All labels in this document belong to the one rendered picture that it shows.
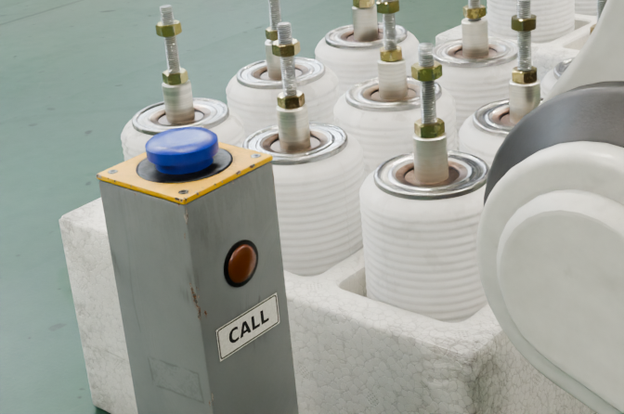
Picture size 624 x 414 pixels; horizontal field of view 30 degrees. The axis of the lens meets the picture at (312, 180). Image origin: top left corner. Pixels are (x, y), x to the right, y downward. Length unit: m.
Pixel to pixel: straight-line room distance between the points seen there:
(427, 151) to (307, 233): 0.12
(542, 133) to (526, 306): 0.07
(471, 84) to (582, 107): 0.50
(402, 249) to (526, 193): 0.28
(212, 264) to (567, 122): 0.23
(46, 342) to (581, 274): 0.76
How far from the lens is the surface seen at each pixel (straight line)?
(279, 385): 0.70
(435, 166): 0.75
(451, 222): 0.73
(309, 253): 0.82
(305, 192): 0.80
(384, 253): 0.75
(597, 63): 0.48
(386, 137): 0.88
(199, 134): 0.64
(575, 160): 0.45
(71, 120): 1.73
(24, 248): 1.34
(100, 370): 1.00
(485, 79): 0.97
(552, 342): 0.48
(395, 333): 0.73
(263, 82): 0.97
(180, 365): 0.67
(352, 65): 1.04
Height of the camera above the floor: 0.55
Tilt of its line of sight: 23 degrees down
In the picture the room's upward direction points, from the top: 5 degrees counter-clockwise
